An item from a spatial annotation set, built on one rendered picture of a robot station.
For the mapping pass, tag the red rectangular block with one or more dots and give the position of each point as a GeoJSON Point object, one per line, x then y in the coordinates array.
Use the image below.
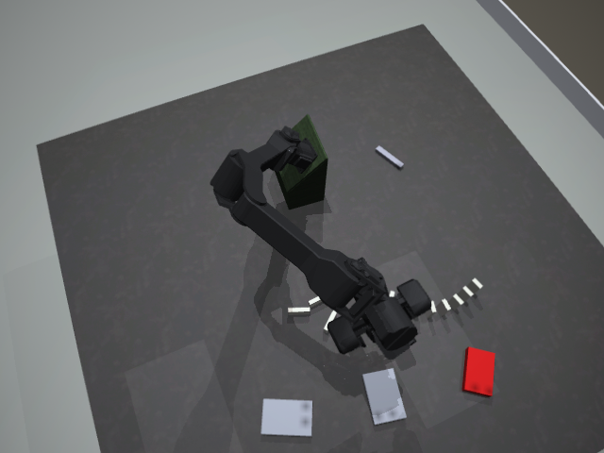
{"type": "Point", "coordinates": [478, 373]}

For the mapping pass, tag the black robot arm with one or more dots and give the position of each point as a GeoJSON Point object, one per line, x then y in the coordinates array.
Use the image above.
{"type": "Point", "coordinates": [332, 275]}

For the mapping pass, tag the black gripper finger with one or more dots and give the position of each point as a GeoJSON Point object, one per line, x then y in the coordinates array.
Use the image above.
{"type": "Point", "coordinates": [409, 313]}
{"type": "Point", "coordinates": [361, 340]}

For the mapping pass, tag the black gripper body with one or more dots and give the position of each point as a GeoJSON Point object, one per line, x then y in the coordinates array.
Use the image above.
{"type": "Point", "coordinates": [412, 296]}

